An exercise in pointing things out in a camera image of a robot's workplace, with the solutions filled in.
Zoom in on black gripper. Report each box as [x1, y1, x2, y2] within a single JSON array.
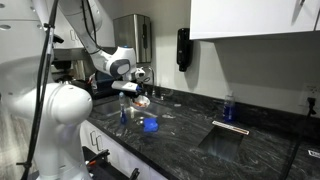
[[126, 89, 145, 103]]

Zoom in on white bowl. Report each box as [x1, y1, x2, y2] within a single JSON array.
[[130, 94, 151, 110]]

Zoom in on metal sink drain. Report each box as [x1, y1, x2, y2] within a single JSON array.
[[134, 116, 146, 126]]

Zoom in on stainless steel sink basin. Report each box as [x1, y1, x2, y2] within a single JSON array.
[[91, 98, 174, 127]]

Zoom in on chrome gooseneck faucet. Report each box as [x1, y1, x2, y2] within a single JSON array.
[[148, 66, 158, 100]]

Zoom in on clear pump bottle blue liquid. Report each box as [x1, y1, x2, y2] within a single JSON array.
[[118, 91, 129, 126]]

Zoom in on blue sponge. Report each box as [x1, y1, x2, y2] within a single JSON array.
[[143, 118, 160, 134]]

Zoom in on black dish rack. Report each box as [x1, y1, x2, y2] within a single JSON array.
[[87, 75, 118, 100]]

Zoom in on blue plate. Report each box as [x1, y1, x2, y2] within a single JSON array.
[[94, 70, 115, 85]]

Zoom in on white lower cabinet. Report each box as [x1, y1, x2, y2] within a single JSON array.
[[79, 118, 161, 180]]

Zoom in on white corner upper cabinet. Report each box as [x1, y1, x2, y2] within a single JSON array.
[[53, 0, 116, 50]]

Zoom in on blue dish soap bottle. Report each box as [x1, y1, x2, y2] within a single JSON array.
[[222, 92, 236, 123]]

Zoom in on long white label strip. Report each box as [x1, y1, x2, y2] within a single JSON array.
[[211, 120, 250, 136]]

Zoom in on short white label strip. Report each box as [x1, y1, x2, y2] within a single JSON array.
[[307, 149, 320, 160]]

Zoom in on light grey wrist camera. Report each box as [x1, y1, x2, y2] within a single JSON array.
[[111, 80, 143, 94]]

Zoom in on chrome faucet lever handle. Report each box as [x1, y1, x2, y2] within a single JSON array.
[[159, 87, 175, 101]]

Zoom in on silver cabinet door handle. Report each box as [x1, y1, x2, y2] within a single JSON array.
[[96, 134, 105, 153], [89, 130, 98, 148]]

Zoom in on black wall soap dispenser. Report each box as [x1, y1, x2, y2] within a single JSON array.
[[176, 27, 194, 73]]

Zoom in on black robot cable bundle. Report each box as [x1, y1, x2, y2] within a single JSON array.
[[15, 0, 60, 180]]

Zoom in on black camera on pole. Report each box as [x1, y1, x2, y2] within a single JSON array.
[[52, 33, 65, 45]]

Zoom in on black power cable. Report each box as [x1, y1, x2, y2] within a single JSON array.
[[279, 96, 318, 180]]

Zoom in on white wall outlet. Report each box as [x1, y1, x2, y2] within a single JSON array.
[[301, 83, 320, 108]]

